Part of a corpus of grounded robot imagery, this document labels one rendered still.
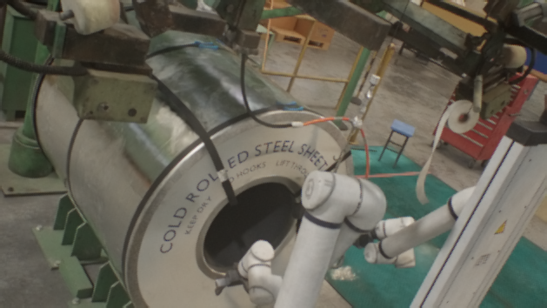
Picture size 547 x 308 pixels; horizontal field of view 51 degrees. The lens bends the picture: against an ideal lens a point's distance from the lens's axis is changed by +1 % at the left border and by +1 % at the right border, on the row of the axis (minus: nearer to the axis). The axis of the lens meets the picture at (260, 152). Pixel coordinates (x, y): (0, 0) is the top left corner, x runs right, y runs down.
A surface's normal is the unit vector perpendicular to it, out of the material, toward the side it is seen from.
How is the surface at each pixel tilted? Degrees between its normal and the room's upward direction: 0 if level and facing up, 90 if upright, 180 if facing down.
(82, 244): 90
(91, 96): 89
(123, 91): 89
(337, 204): 80
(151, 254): 90
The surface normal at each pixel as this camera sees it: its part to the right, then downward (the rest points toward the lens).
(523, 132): -0.76, 0.02
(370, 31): -0.61, 0.12
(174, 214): 0.55, 0.50
